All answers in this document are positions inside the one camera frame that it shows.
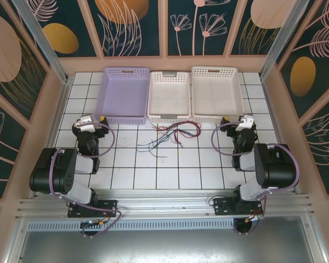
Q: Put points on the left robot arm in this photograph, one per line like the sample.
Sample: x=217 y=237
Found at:
x=57 y=170

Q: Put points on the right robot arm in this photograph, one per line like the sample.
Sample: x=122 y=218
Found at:
x=274 y=167

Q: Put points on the cream plastic basket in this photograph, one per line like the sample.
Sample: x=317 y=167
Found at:
x=215 y=93

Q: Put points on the purple plastic basket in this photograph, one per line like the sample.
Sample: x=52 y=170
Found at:
x=123 y=96

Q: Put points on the small power lead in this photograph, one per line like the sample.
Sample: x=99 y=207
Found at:
x=249 y=219
x=100 y=223

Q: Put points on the metal sheet panel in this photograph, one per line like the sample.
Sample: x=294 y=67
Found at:
x=164 y=246

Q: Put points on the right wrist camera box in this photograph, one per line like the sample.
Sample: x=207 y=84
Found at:
x=245 y=122

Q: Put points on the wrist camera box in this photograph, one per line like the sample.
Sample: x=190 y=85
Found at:
x=245 y=122
x=85 y=122

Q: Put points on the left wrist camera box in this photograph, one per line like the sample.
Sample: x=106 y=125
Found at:
x=85 y=122

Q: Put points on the aluminium side rail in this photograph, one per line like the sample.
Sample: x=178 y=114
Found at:
x=56 y=123

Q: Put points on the aluminium corner post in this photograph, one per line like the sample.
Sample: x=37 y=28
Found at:
x=282 y=41
x=44 y=46

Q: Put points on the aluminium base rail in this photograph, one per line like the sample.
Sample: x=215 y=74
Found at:
x=164 y=200

